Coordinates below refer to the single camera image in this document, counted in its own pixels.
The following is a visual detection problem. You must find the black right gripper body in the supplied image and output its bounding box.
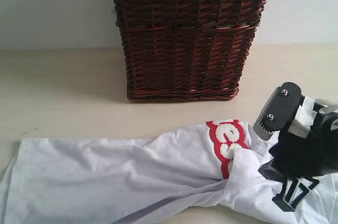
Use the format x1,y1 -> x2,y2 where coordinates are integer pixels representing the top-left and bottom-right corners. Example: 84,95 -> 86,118
269,102 -> 337,179

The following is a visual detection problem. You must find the white t-shirt with red lettering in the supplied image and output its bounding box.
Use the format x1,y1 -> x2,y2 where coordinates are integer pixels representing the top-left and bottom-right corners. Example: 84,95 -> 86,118
1,119 -> 337,223

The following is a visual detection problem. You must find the dark brown wicker basket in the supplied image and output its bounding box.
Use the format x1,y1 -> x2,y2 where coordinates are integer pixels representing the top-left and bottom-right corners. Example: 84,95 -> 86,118
114,0 -> 266,101

